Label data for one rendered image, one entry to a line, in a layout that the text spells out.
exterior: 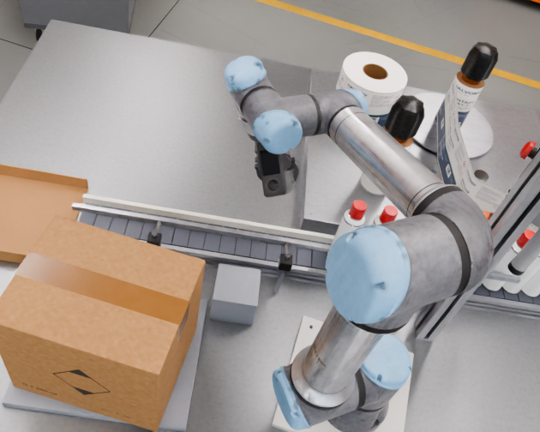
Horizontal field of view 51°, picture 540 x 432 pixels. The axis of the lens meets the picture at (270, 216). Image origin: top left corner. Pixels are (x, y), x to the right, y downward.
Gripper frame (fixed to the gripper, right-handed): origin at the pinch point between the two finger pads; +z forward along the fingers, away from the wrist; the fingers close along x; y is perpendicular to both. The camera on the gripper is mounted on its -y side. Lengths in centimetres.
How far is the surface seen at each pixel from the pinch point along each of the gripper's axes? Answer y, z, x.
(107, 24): 181, 62, 105
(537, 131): 53, 57, -76
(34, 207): 6, -2, 64
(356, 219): -5.5, 7.4, -14.5
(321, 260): -6.3, 21.4, -4.1
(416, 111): 20.6, 3.4, -32.3
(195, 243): -4.2, 8.9, 24.6
